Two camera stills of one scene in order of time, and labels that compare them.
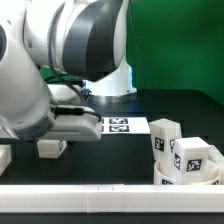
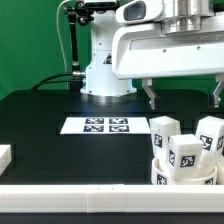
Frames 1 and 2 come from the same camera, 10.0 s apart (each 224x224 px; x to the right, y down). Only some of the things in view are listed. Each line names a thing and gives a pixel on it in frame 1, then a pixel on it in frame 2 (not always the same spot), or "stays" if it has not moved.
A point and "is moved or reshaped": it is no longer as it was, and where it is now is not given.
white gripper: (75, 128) → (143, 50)
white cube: (190, 158) is moved or reshaped
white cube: (164, 132) is moved or reshaped
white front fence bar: (111, 198) stays
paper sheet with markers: (124, 125) stays
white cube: (50, 148) → (211, 131)
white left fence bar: (5, 157) stays
